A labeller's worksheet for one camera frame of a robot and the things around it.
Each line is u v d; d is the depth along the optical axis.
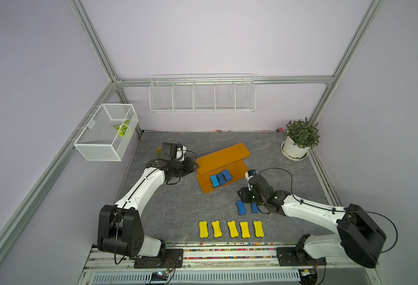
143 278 0.70
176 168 0.71
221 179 0.96
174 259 0.73
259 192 0.67
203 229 0.81
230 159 0.91
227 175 0.96
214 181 0.94
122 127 0.81
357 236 0.42
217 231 0.79
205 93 0.99
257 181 0.66
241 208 0.86
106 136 0.83
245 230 0.79
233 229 0.80
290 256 0.74
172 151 0.68
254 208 0.87
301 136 0.92
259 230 0.79
